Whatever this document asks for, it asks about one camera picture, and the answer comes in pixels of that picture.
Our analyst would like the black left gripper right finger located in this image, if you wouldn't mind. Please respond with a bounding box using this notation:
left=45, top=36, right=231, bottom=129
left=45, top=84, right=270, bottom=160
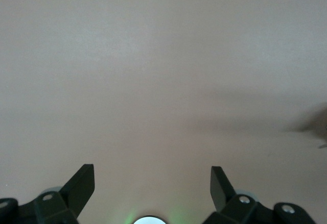
left=210, top=166, right=317, bottom=224

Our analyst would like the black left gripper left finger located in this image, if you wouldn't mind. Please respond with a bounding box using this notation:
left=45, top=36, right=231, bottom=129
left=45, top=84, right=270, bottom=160
left=0, top=164, right=96, bottom=224

